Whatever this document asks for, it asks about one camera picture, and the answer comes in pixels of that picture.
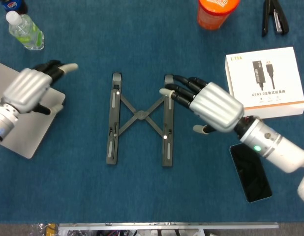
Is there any black smartphone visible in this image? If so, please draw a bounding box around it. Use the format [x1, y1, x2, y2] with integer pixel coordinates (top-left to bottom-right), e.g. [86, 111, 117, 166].
[229, 144, 273, 204]

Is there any aluminium frame rail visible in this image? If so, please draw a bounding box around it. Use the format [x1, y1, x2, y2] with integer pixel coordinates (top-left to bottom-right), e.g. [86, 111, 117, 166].
[59, 222, 279, 231]

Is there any clear bottle with green label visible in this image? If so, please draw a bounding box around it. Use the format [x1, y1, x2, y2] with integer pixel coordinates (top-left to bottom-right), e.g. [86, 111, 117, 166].
[5, 10, 45, 51]

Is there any orange-red lidded paper cup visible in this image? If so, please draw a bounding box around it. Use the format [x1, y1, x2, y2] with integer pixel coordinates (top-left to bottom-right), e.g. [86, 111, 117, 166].
[197, 0, 241, 30]

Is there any teal felt desk mat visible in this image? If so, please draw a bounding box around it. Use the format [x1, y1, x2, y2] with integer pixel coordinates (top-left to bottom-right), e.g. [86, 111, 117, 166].
[0, 0, 304, 225]

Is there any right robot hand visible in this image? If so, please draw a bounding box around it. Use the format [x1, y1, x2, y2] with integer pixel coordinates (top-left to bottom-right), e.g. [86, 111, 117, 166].
[158, 74, 245, 135]

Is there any white USB cable box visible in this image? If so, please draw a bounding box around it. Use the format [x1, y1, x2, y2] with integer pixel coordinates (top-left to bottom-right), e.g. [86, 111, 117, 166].
[225, 46, 304, 120]

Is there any black stapler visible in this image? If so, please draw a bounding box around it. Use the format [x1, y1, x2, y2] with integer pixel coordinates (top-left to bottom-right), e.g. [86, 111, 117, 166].
[261, 0, 290, 37]

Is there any dark cola bottle blue label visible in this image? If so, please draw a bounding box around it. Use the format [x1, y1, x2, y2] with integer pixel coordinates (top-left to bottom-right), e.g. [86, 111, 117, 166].
[0, 0, 28, 14]

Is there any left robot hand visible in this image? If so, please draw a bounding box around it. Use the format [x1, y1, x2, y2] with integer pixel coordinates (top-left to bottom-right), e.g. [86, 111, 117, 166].
[0, 60, 79, 115]

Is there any silver closed laptop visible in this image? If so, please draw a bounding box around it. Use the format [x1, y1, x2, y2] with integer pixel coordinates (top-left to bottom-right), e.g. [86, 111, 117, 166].
[0, 60, 66, 160]

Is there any black folding laptop stand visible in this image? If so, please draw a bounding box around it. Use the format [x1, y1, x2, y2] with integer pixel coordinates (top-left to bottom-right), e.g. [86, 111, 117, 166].
[106, 71, 176, 168]

